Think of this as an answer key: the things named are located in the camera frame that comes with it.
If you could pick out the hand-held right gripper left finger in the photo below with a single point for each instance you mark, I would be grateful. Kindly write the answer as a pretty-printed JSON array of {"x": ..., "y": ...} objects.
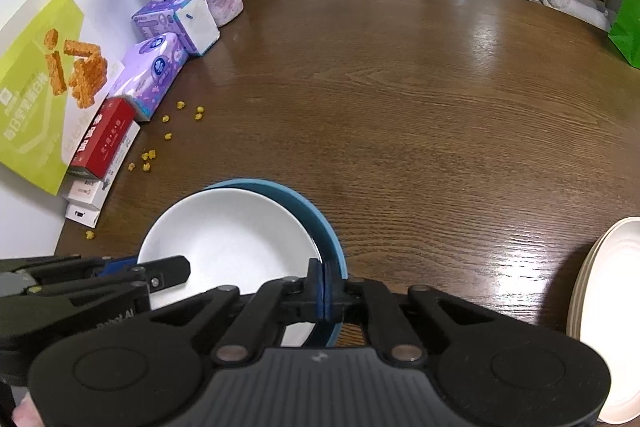
[{"x": 316, "y": 292}]

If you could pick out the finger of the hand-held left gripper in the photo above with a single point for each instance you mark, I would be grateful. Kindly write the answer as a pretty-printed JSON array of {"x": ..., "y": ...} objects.
[
  {"x": 167, "y": 272},
  {"x": 115, "y": 268}
]

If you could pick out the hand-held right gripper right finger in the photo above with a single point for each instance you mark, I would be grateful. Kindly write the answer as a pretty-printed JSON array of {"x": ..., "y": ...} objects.
[{"x": 331, "y": 299}]

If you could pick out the blue bowl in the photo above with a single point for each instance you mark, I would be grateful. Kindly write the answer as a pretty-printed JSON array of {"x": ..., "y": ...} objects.
[{"x": 330, "y": 237}]

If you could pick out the small white black-rimmed bowl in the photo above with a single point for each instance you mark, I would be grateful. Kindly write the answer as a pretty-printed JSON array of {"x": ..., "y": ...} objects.
[{"x": 235, "y": 232}]

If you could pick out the cream round plate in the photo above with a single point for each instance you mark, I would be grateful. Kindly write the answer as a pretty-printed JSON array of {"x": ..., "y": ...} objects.
[
  {"x": 579, "y": 302},
  {"x": 571, "y": 324},
  {"x": 620, "y": 307}
]

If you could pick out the person's left hand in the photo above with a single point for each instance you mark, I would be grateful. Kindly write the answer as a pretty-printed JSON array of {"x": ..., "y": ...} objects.
[{"x": 29, "y": 414}]

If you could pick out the white box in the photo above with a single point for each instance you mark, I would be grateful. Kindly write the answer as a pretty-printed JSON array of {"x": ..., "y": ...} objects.
[
  {"x": 85, "y": 192},
  {"x": 82, "y": 214}
]

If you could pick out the red box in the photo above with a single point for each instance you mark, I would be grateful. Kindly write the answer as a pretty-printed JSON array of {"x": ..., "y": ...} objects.
[{"x": 100, "y": 142}]

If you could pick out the scattered yellow crumbs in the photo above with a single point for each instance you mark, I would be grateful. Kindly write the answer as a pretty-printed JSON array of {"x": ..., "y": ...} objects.
[{"x": 199, "y": 111}]

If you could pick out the green snack box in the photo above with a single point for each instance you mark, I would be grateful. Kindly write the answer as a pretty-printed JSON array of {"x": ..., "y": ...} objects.
[{"x": 30, "y": 117}]

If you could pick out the purple soft tissue pack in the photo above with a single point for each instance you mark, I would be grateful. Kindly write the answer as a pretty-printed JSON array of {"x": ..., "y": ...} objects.
[{"x": 150, "y": 72}]

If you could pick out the white purple tissue cube pack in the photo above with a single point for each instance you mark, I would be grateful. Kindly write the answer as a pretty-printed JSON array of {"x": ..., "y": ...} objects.
[{"x": 195, "y": 22}]

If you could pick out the white plush dog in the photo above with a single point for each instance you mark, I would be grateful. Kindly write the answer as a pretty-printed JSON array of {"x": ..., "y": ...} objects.
[{"x": 560, "y": 2}]

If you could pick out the green paper bag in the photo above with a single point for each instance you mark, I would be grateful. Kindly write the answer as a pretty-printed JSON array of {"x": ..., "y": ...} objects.
[{"x": 627, "y": 27}]

